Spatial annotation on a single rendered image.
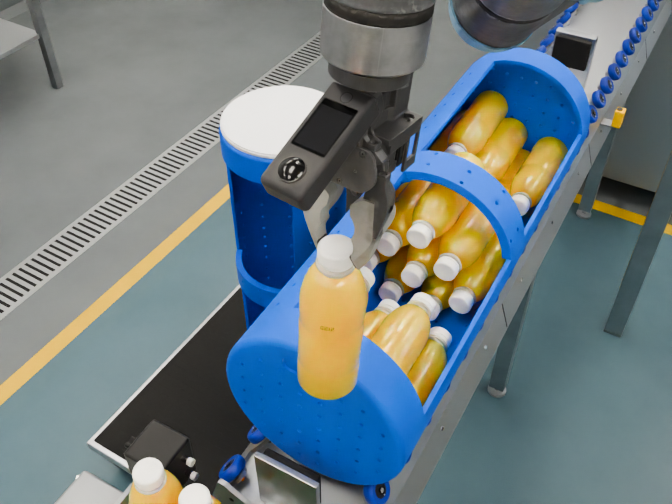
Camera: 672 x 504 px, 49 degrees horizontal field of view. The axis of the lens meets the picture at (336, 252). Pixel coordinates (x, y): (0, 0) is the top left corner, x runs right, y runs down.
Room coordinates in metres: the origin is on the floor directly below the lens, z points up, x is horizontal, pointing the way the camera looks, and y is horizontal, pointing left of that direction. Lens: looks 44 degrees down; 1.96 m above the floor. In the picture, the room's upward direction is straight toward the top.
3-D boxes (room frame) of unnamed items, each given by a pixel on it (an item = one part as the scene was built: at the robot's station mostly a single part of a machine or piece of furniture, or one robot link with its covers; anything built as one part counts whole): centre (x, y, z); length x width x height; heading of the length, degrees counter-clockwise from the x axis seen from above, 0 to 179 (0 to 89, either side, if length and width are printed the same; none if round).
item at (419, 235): (0.88, -0.13, 1.16); 0.04 x 0.02 x 0.04; 61
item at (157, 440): (0.59, 0.26, 0.95); 0.10 x 0.07 x 0.10; 61
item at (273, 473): (0.53, 0.06, 0.99); 0.10 x 0.02 x 0.12; 61
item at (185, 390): (1.64, 0.09, 0.08); 1.50 x 0.52 x 0.15; 149
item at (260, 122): (1.39, 0.12, 1.03); 0.28 x 0.28 x 0.01
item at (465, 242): (0.94, -0.23, 1.11); 0.19 x 0.07 x 0.07; 151
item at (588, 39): (1.69, -0.59, 1.00); 0.10 x 0.04 x 0.15; 61
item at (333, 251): (0.54, 0.00, 1.44); 0.04 x 0.04 x 0.02
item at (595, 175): (2.27, -0.99, 0.31); 0.06 x 0.06 x 0.63; 61
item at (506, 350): (1.41, -0.51, 0.31); 0.06 x 0.06 x 0.63; 61
